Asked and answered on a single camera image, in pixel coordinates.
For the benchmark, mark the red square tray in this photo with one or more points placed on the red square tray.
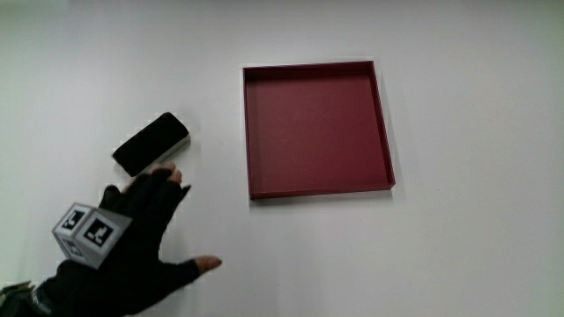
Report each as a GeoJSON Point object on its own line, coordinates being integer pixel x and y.
{"type": "Point", "coordinates": [315, 132]}

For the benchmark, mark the black whiteboard eraser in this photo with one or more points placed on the black whiteboard eraser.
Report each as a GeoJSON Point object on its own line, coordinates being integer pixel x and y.
{"type": "Point", "coordinates": [150, 143]}

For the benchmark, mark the person's left forearm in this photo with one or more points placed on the person's left forearm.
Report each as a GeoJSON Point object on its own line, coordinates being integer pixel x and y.
{"type": "Point", "coordinates": [20, 301]}

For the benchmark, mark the person's left hand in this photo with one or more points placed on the person's left hand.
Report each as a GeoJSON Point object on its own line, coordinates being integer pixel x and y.
{"type": "Point", "coordinates": [136, 264]}

